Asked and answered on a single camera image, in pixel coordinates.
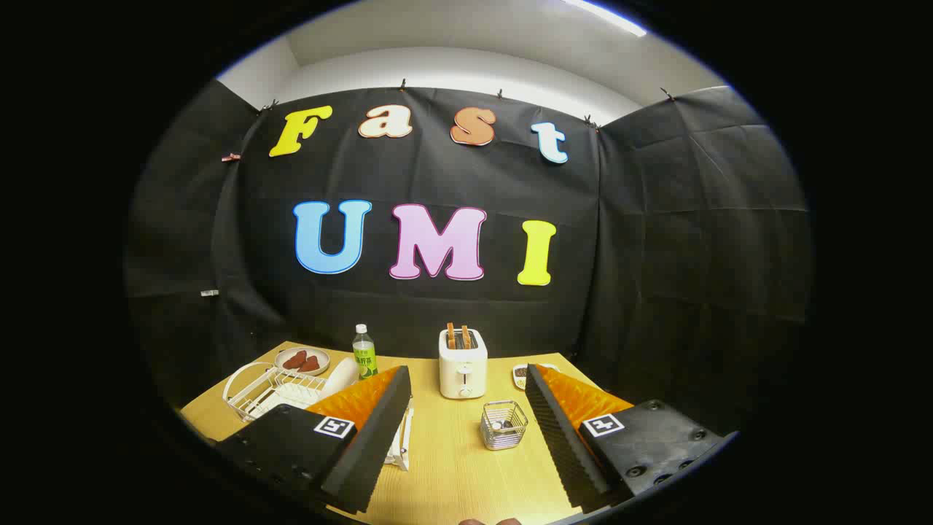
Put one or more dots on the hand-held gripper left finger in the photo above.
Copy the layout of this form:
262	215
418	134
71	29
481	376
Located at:
372	445

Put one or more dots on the white toaster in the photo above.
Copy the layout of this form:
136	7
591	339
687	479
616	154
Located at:
463	372

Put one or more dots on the red meat piece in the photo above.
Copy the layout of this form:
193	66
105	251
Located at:
310	364
294	359

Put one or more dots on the small white plate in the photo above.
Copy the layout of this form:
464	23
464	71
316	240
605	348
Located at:
321	367

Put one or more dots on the green label drink bottle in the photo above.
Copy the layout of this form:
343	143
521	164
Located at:
364	357

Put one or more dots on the white divided snack dish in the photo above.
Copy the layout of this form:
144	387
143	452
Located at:
519	382

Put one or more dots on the toast bread slice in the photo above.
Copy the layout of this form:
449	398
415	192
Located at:
451	337
466	337

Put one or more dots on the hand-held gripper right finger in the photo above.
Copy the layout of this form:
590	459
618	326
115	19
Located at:
561	445

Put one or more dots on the large white plate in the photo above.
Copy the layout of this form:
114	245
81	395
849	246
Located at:
340	378

